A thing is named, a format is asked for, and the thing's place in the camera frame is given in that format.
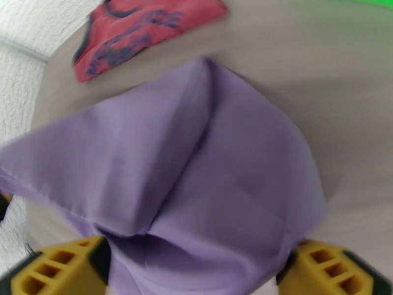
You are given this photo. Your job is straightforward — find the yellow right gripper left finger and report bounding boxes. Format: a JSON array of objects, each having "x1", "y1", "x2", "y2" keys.
[{"x1": 10, "y1": 235, "x2": 111, "y2": 295}]

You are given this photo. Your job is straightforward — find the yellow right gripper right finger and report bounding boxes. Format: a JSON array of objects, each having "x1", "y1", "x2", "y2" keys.
[{"x1": 276, "y1": 239, "x2": 393, "y2": 295}]

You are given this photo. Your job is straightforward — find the purple cloth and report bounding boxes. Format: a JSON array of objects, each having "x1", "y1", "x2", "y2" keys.
[{"x1": 0, "y1": 56, "x2": 331, "y2": 295}]

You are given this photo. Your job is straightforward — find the red tank top navy trim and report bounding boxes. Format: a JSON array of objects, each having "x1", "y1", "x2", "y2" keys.
[{"x1": 71, "y1": 0, "x2": 229, "y2": 84}]

